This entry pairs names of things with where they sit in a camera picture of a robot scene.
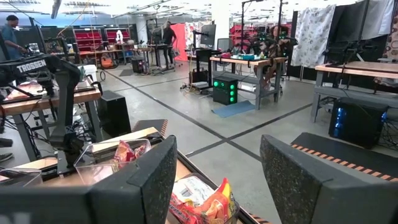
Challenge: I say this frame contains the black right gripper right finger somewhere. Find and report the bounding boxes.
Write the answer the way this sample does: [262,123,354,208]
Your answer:
[259,134,334,224]

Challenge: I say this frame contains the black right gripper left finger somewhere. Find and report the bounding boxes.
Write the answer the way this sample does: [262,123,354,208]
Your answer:
[89,135,178,224]

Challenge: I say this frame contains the red ramen pack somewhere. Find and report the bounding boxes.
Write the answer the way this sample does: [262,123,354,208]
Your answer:
[133,141,152,158]
[113,139,137,163]

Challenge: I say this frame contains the clear plastic bin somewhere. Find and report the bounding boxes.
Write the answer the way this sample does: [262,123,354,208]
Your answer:
[0,167,44,188]
[73,138,152,187]

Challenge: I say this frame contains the black hazard-striped floor mat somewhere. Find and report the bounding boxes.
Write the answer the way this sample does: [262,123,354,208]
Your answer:
[132,119,169,138]
[290,132,398,183]

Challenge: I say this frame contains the black box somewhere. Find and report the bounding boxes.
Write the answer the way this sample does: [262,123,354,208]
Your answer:
[97,90,132,138]

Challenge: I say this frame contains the black computer blue lights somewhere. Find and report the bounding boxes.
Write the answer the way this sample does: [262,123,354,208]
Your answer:
[328,97,390,150]

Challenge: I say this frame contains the blue floor mat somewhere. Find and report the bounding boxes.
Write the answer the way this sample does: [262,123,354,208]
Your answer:
[211,100,257,119]

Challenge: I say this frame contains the black computer green lights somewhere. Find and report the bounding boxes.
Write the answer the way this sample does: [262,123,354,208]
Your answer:
[212,77,239,106]

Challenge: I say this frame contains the white bucket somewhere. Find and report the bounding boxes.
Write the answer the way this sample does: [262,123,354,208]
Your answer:
[77,64,98,83]

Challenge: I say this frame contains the wooden work table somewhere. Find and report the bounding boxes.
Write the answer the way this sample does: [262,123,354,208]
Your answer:
[210,55,289,110]
[310,60,398,123]
[0,79,104,162]

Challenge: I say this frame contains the person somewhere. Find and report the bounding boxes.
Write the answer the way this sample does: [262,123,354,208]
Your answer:
[0,14,28,60]
[160,21,178,67]
[259,25,292,90]

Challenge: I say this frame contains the pink banner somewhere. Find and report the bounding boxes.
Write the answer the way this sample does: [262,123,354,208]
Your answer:
[170,23,189,62]

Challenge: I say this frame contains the white floral cloth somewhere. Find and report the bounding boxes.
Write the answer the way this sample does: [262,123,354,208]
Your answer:
[290,4,337,68]

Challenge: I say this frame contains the grey office chair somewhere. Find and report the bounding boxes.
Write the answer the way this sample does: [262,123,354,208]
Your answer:
[216,37,233,52]

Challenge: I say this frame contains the red storage shelf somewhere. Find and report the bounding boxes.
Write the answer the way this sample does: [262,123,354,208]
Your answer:
[104,27,131,44]
[73,28,105,53]

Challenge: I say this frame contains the black monitor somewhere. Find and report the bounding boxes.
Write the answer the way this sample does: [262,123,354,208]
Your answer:
[200,24,217,48]

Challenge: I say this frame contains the black light stand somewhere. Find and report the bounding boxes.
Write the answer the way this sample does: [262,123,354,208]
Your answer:
[241,0,265,54]

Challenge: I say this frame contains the black backdrop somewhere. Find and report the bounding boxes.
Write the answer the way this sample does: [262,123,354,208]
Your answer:
[326,0,389,68]

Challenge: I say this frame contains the red patterned cloth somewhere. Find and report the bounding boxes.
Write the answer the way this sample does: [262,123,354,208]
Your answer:
[374,12,398,88]

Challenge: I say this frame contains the plain white cloth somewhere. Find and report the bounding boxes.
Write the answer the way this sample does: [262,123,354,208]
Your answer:
[361,0,395,40]

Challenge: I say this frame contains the grey boom cylinder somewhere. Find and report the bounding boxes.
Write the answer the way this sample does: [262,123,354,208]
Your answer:
[50,0,63,20]

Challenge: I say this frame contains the black aluminium table frame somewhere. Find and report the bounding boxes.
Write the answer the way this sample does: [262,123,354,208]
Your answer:
[40,133,274,224]

